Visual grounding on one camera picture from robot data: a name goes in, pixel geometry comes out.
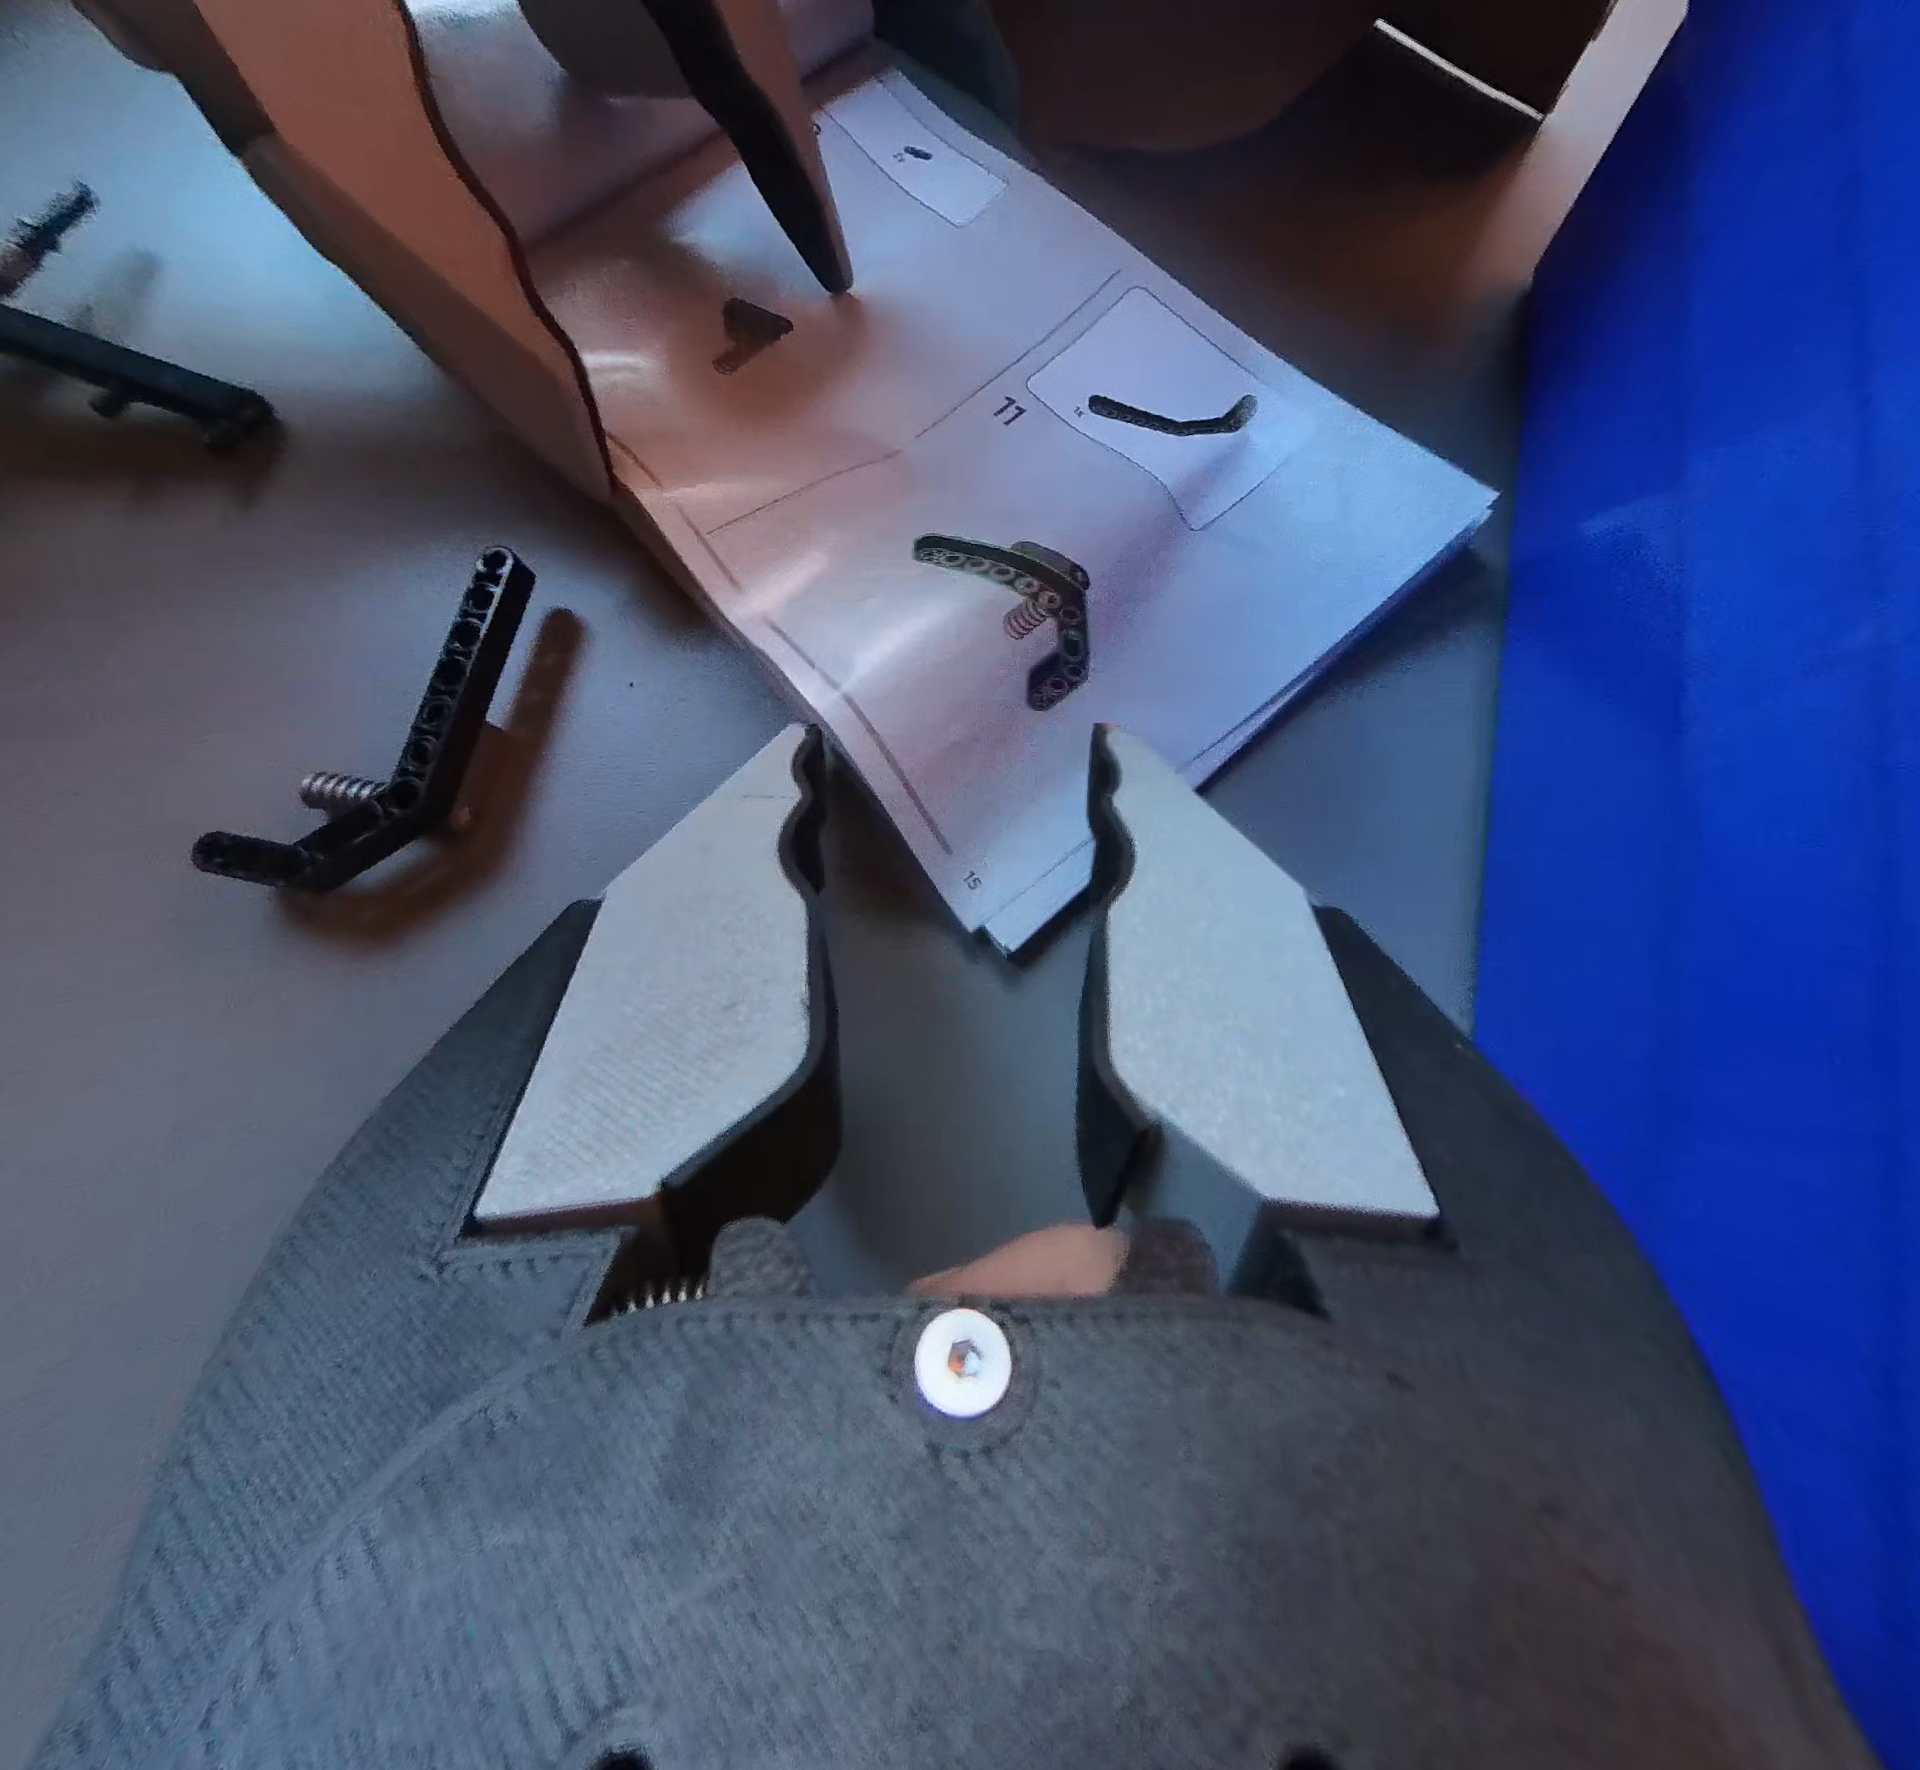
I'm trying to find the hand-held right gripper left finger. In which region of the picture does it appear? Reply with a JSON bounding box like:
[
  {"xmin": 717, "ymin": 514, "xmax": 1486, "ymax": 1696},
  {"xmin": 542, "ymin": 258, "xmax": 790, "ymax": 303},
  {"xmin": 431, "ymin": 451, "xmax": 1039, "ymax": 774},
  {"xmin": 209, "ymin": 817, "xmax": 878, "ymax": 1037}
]
[{"xmin": 467, "ymin": 723, "xmax": 842, "ymax": 1235}]

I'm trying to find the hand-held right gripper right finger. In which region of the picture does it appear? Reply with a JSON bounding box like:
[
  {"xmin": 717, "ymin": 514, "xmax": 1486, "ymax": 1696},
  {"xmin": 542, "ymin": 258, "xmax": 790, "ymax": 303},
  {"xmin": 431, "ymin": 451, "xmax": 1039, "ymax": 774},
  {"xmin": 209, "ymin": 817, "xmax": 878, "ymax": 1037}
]
[{"xmin": 1074, "ymin": 723, "xmax": 1446, "ymax": 1314}]

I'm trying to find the lego instruction booklet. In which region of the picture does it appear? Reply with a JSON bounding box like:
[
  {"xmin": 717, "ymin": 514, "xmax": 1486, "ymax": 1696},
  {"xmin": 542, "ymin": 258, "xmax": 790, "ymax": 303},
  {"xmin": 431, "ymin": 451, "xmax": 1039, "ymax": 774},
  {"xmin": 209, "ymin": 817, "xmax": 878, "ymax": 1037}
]
[{"xmin": 401, "ymin": 0, "xmax": 1502, "ymax": 961}]

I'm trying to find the small dark lego axle pin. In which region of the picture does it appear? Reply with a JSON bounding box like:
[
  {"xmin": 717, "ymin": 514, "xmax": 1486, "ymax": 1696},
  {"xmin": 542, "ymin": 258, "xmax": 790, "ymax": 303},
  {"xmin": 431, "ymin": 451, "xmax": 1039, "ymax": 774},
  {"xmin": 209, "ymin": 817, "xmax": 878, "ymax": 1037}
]
[{"xmin": 0, "ymin": 179, "xmax": 101, "ymax": 290}]

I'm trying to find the black bent lego beam assembly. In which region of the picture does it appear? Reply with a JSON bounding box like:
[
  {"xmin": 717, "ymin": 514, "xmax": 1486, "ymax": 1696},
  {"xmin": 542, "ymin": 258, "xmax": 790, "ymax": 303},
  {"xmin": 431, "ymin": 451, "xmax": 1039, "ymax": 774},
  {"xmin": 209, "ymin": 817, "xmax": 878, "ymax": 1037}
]
[{"xmin": 189, "ymin": 545, "xmax": 539, "ymax": 900}]

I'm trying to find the blue cloth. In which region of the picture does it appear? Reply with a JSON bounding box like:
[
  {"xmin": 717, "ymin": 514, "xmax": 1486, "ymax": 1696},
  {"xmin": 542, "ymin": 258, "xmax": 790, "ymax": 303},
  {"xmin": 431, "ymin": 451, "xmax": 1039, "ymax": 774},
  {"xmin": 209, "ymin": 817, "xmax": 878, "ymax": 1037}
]
[{"xmin": 1474, "ymin": 0, "xmax": 1920, "ymax": 1770}]

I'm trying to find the long black lego frame piece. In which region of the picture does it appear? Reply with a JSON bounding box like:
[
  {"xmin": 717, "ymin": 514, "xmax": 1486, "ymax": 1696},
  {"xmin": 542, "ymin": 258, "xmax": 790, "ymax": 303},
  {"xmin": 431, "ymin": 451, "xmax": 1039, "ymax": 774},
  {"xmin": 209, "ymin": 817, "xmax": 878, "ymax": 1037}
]
[{"xmin": 0, "ymin": 303, "xmax": 281, "ymax": 456}]

